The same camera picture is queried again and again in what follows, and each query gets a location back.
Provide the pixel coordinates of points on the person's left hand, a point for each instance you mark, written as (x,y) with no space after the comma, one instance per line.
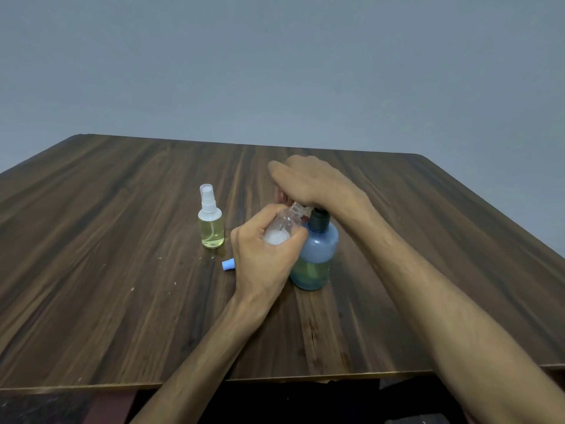
(260,267)

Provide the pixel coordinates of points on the person's right hand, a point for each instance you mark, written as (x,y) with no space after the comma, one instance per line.
(318,181)

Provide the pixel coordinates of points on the blue spray cap with tube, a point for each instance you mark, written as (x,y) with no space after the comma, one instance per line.
(229,264)

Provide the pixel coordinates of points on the blue-capped small spray bottle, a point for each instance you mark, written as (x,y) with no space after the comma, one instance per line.
(282,225)

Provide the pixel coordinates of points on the blue green pump bottle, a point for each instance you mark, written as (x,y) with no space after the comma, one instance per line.
(315,260)

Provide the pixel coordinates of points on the clear small bottle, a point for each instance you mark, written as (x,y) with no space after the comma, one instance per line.
(212,231)

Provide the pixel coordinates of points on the white spray cap with tube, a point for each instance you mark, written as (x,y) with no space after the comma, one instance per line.
(207,197)

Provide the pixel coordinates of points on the person's right forearm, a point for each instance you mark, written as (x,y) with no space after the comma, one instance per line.
(459,300)

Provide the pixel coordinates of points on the person's left forearm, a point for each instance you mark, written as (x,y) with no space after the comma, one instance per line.
(194,370)

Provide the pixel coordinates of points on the maroon table leg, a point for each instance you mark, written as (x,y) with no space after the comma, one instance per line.
(108,408)

